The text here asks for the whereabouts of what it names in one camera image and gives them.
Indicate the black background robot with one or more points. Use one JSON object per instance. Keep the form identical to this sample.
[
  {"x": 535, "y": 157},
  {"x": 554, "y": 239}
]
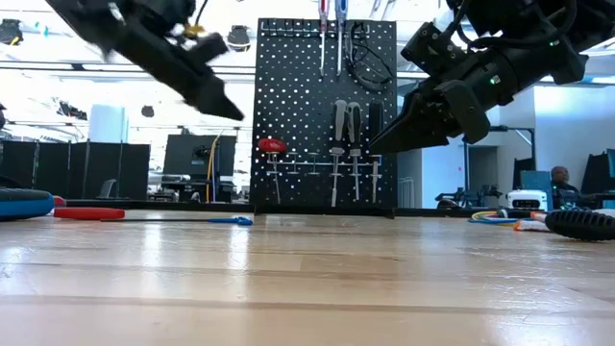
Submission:
[{"x": 461, "y": 197}]

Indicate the grey office chair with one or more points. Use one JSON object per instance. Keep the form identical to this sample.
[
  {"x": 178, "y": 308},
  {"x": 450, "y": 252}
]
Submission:
[{"x": 109, "y": 187}]

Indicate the black aluminium rig frame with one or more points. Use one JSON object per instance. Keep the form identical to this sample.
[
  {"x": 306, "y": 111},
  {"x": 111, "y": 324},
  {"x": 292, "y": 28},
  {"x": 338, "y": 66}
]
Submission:
[{"x": 192, "y": 206}]

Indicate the person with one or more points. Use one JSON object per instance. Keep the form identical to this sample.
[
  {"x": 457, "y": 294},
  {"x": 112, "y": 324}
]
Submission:
[{"x": 564, "y": 178}]

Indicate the black computer monitor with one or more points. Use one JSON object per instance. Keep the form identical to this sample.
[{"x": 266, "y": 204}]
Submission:
[{"x": 192, "y": 156}]

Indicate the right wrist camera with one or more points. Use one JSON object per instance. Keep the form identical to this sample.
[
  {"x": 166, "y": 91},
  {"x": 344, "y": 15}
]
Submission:
[{"x": 432, "y": 45}]

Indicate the black metal pegboard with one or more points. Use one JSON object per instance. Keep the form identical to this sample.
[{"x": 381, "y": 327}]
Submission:
[{"x": 298, "y": 120}]

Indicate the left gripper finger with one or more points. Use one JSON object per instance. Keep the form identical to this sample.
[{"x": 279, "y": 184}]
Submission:
[
  {"x": 209, "y": 101},
  {"x": 228, "y": 98}
]

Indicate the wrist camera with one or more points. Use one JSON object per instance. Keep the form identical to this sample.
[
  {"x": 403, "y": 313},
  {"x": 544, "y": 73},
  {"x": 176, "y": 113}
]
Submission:
[
  {"x": 432, "y": 45},
  {"x": 209, "y": 48}
]

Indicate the black angled monitor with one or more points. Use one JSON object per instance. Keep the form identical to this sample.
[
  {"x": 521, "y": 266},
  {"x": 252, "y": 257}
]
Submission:
[{"x": 598, "y": 173}]

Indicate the blue box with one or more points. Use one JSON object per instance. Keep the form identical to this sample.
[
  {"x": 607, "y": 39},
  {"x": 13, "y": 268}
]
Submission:
[{"x": 537, "y": 180}]

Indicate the black partition panels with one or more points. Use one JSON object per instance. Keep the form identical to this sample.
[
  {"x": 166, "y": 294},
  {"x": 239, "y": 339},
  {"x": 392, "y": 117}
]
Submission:
[{"x": 72, "y": 168}]

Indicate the black metal stand frame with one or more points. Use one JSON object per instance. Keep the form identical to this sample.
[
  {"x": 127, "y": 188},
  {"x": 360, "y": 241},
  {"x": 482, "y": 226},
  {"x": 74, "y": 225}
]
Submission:
[{"x": 514, "y": 128}]

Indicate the black-framed safety glasses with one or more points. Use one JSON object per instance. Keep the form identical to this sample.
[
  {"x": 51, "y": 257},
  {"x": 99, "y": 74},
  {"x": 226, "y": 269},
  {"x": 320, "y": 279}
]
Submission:
[{"x": 355, "y": 48}]

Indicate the white box device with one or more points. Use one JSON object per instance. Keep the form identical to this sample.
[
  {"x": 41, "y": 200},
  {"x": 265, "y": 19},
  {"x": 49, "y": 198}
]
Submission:
[{"x": 526, "y": 199}]

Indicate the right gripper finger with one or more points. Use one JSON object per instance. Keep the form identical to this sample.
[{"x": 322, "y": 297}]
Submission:
[
  {"x": 423, "y": 108},
  {"x": 418, "y": 139}
]

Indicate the large blue-black screwdriver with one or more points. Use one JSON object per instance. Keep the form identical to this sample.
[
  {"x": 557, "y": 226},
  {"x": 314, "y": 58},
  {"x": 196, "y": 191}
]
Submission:
[{"x": 24, "y": 206}]

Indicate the grey-black nut driver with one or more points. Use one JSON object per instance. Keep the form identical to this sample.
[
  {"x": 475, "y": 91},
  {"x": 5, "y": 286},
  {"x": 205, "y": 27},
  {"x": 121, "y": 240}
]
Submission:
[{"x": 339, "y": 120}]

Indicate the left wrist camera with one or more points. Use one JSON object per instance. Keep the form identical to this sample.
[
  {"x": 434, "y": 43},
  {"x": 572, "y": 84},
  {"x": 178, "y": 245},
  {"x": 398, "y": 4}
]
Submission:
[{"x": 209, "y": 48}]

